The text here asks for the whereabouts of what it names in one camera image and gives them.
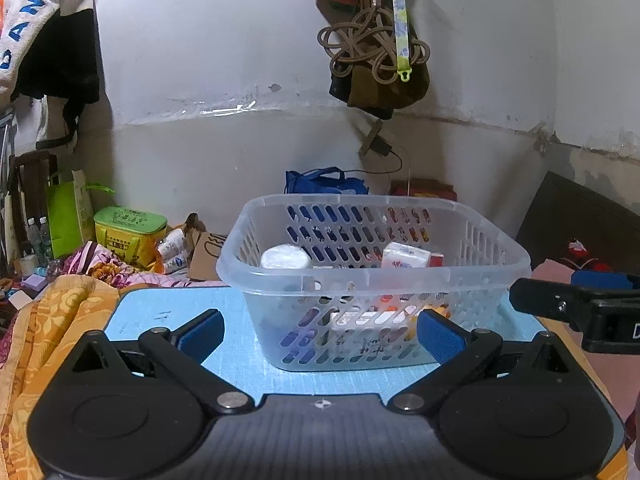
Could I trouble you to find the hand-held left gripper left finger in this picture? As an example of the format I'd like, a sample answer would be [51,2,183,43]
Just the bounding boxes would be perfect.
[72,308,254,416]

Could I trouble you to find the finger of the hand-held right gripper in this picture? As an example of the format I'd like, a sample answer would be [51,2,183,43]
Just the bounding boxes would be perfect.
[508,277,603,332]
[569,269,640,292]

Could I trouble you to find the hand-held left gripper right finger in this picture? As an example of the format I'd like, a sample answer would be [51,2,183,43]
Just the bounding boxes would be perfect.
[388,308,572,416]

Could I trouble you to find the white red tissue pack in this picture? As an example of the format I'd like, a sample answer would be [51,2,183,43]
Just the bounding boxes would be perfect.
[381,241,432,269]

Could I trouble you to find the clear plastic basket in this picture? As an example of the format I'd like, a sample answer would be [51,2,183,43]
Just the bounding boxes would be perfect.
[215,193,532,373]

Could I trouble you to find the white round container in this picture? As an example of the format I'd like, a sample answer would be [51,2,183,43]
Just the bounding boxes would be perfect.
[260,244,312,271]

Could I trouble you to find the red printed blanket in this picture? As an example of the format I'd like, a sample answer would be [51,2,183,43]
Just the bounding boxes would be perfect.
[559,238,615,274]

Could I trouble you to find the pink mat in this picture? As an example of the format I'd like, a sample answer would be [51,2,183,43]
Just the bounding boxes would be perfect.
[529,258,640,423]

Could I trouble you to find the dark headboard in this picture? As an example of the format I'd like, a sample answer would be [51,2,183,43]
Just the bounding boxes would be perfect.
[514,170,640,276]

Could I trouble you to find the white blue packet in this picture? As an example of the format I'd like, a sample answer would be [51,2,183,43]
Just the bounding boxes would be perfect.
[156,228,189,274]

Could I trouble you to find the pink floral cloth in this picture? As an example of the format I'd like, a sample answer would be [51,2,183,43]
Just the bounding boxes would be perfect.
[64,240,167,289]

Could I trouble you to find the red cardboard box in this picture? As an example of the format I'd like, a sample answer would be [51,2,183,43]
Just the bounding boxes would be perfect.
[389,178,459,204]

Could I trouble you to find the orange blanket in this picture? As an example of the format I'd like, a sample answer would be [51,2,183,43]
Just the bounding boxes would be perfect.
[0,275,123,480]

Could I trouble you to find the green paper bag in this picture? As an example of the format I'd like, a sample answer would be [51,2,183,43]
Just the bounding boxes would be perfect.
[46,169,98,259]

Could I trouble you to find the water bottle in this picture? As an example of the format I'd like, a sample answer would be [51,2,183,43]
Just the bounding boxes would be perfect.
[25,215,54,262]

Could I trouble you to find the blue fabric bag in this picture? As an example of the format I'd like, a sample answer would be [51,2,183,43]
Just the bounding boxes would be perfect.
[284,167,370,197]

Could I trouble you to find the brown hanging bag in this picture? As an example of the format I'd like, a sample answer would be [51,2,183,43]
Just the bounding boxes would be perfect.
[328,0,432,121]

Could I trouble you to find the black garment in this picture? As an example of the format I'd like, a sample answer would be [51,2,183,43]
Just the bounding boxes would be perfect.
[14,0,102,107]

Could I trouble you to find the white garment with blue letters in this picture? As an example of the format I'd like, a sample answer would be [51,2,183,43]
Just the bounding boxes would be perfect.
[0,0,95,103]

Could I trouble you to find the wall plug adapter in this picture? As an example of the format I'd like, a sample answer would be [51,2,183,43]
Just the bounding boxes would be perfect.
[359,119,397,159]

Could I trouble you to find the brown rope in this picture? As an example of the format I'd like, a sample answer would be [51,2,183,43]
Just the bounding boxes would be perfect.
[317,6,431,84]

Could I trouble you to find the yellow green strap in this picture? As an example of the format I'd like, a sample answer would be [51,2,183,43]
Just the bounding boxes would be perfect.
[389,0,414,84]

